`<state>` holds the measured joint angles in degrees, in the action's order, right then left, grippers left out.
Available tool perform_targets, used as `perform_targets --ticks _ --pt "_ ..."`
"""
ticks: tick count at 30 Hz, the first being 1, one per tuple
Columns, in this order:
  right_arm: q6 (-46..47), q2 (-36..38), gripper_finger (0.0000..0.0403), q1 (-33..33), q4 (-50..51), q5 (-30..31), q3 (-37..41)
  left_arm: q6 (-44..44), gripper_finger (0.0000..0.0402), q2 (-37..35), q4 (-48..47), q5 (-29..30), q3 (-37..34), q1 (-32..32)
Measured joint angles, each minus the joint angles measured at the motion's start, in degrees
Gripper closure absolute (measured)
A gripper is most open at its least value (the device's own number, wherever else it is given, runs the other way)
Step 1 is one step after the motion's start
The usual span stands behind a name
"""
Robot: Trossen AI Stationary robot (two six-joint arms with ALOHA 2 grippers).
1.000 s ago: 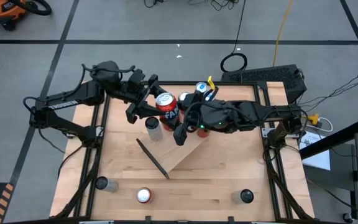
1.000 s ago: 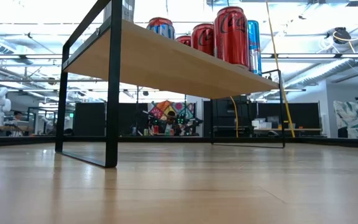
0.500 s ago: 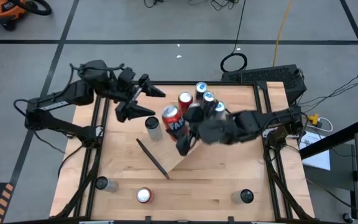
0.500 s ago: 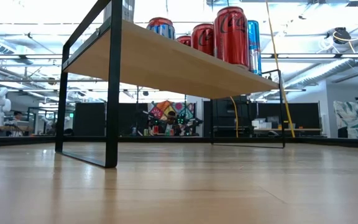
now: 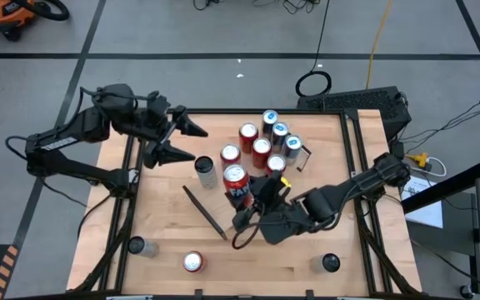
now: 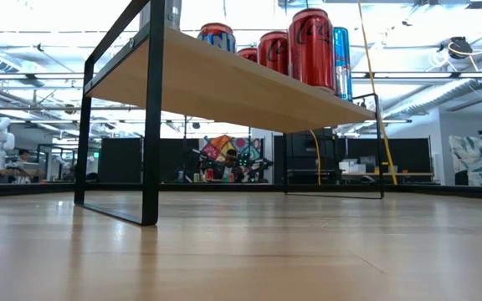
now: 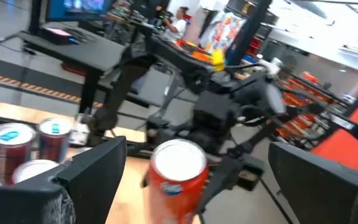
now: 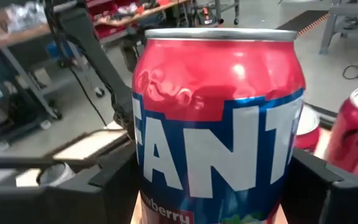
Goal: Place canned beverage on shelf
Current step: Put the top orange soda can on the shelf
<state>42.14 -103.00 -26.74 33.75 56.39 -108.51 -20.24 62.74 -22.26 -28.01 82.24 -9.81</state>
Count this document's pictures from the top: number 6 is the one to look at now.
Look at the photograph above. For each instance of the red cola can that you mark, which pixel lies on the red cola can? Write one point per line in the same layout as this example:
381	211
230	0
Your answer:
273	54
247	55
312	50

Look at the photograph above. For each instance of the orange soda can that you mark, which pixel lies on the orange soda can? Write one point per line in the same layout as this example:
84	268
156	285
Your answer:
216	37

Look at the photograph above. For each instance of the blue silver energy drink can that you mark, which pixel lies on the blue silver energy drink can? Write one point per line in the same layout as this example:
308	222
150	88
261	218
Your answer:
343	62

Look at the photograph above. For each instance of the white slim can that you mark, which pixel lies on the white slim can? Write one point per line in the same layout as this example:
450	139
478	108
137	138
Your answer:
173	14

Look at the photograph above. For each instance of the small black robot arm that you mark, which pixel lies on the small black robot arm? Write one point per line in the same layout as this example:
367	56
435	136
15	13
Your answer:
257	167

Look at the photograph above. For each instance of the wooden shelf black metal legs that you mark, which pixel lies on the wooden shelf black metal legs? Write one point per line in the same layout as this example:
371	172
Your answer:
224	92

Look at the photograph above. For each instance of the person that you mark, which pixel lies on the person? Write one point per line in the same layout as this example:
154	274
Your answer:
23	155
231	163

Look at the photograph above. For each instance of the colourful poster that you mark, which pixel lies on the colourful poster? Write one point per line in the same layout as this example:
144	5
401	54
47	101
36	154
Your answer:
224	144

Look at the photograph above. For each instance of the black equipment rack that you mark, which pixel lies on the black equipment rack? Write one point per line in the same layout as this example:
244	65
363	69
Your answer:
304	150

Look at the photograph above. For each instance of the white box stack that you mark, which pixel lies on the white box stack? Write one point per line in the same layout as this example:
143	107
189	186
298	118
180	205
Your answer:
356	167

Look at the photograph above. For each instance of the black partition panel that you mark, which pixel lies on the black partition panel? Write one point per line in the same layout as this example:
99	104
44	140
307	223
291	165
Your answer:
410	154
119	161

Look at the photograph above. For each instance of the white teal patterned cloth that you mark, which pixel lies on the white teal patterned cloth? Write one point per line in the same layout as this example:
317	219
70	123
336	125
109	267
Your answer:
475	154

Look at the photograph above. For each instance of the black ceiling-hung device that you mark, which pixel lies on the black ceiling-hung device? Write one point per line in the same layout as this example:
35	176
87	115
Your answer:
459	47

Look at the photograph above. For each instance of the black aluminium table frame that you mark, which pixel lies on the black aluminium table frame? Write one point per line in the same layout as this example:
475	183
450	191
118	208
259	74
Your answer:
36	189

